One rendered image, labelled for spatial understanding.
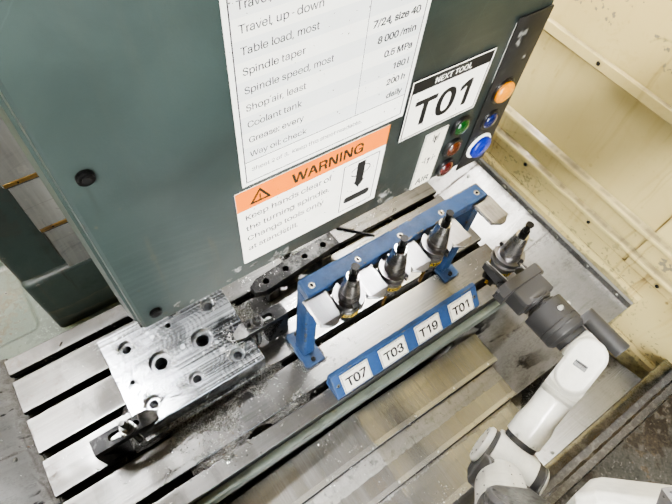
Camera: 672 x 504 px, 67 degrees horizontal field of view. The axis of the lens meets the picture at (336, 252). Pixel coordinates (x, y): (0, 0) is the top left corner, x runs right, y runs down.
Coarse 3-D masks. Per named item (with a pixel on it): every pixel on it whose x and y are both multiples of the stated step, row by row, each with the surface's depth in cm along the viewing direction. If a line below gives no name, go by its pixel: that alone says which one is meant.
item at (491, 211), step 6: (486, 198) 112; (492, 198) 112; (474, 204) 111; (480, 204) 111; (486, 204) 111; (492, 204) 111; (498, 204) 111; (480, 210) 110; (486, 210) 110; (492, 210) 110; (498, 210) 110; (504, 210) 111; (486, 216) 109; (492, 216) 109; (498, 216) 109; (504, 216) 110; (492, 222) 108; (498, 222) 109; (504, 222) 109
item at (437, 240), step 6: (438, 222) 98; (438, 228) 98; (444, 228) 97; (450, 228) 98; (432, 234) 100; (438, 234) 99; (444, 234) 98; (426, 240) 103; (432, 240) 101; (438, 240) 100; (444, 240) 100; (432, 246) 102; (438, 246) 101; (444, 246) 102
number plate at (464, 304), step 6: (468, 294) 129; (456, 300) 127; (462, 300) 128; (468, 300) 129; (450, 306) 127; (456, 306) 128; (462, 306) 129; (468, 306) 130; (450, 312) 127; (456, 312) 128; (462, 312) 129; (456, 318) 129
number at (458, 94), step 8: (480, 72) 47; (456, 80) 46; (464, 80) 47; (472, 80) 47; (448, 88) 46; (456, 88) 47; (464, 88) 48; (472, 88) 48; (440, 96) 46; (448, 96) 47; (456, 96) 48; (464, 96) 49; (472, 96) 50; (440, 104) 47; (448, 104) 48; (456, 104) 49; (464, 104) 50; (440, 112) 48; (448, 112) 49; (432, 120) 49
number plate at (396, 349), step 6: (402, 336) 121; (396, 342) 121; (402, 342) 122; (384, 348) 119; (390, 348) 120; (396, 348) 121; (402, 348) 122; (378, 354) 119; (384, 354) 120; (390, 354) 121; (396, 354) 121; (402, 354) 122; (384, 360) 120; (390, 360) 121; (384, 366) 120
